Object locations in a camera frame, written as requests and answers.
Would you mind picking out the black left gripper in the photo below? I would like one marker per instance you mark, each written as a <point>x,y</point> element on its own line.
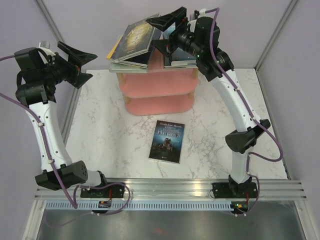
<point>76,59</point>

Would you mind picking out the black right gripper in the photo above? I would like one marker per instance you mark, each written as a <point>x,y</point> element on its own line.
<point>164,21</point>

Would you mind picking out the blue 20000 Leagues book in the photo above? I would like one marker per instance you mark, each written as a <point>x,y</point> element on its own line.
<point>180,55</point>

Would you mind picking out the green gold fantasy book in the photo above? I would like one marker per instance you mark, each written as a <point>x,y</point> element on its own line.
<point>134,42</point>

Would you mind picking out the dark Moon and Sixpence book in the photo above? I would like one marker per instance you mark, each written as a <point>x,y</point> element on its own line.
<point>184,64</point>

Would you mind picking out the yellow Little Prince book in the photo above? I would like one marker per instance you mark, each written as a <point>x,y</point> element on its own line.
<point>113,50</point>

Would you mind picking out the pale green Great Gatsby book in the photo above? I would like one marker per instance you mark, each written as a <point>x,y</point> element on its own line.
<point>126,69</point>

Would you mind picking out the purple Robinson Crusoe book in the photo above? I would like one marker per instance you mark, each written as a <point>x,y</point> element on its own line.
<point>141,61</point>

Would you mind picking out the dark Emily Bronte book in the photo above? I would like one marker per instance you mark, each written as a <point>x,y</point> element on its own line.
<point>167,142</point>

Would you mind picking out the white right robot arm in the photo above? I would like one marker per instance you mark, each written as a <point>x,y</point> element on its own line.
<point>200,38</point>

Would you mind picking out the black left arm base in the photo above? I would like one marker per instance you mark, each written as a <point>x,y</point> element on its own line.
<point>104,192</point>

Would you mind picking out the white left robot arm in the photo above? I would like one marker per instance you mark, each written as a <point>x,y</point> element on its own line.
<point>41,70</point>

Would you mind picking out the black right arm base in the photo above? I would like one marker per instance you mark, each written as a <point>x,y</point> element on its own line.
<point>243,196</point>

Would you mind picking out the pink three-tier shelf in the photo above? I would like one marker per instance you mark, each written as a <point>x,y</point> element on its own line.
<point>160,90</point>

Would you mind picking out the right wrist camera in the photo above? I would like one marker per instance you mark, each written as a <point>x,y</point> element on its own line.
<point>198,14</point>

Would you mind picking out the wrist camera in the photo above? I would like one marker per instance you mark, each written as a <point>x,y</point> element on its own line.
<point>198,14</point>
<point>45,46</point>

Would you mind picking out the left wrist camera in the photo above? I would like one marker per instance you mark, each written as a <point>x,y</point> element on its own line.
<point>45,46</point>

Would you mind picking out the white slotted cable duct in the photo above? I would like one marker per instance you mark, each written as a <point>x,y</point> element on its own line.
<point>152,205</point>

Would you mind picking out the aluminium frame rail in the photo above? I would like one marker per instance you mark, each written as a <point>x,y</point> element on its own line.
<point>193,189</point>

